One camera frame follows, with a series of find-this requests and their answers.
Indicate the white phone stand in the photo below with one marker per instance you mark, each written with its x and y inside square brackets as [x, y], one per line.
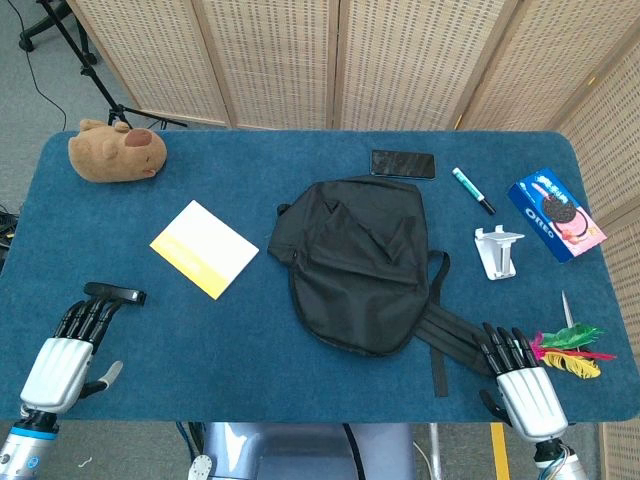
[497, 252]

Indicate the black smartphone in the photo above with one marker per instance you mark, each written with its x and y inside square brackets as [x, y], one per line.
[402, 163]

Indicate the silver metal pen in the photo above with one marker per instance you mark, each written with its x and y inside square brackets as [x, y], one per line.
[566, 310]

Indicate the black office chair base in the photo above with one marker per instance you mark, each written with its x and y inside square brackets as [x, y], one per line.
[47, 25]

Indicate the woven folding screen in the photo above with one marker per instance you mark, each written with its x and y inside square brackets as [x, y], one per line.
[350, 60]

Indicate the blue Oreo cookie box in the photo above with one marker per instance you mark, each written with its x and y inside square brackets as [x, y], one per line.
[557, 217]

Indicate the colourful feather shuttlecock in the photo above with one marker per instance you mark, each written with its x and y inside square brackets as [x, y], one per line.
[570, 352]

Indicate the grey robot torso base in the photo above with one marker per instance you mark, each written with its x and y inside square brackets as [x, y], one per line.
[280, 450]

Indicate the black backpack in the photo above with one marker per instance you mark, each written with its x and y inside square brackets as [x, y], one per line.
[360, 265]

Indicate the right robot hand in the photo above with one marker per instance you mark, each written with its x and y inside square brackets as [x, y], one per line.
[525, 395]

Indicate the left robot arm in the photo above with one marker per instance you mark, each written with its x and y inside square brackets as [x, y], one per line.
[22, 442]

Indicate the white and yellow notebook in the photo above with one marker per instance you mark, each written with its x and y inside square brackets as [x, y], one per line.
[202, 247]

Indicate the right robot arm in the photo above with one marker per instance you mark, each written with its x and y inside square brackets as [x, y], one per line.
[557, 457]

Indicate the green and white marker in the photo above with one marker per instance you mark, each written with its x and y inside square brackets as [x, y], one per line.
[472, 190]

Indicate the black tripod stand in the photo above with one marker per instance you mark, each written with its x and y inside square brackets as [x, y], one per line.
[95, 75]

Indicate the brown capybara plush toy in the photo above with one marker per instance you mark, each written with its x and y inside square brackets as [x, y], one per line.
[117, 150]

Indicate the blue table mat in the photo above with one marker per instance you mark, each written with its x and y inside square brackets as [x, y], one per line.
[210, 340]

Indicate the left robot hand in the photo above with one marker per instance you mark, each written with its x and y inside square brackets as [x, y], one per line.
[55, 362]

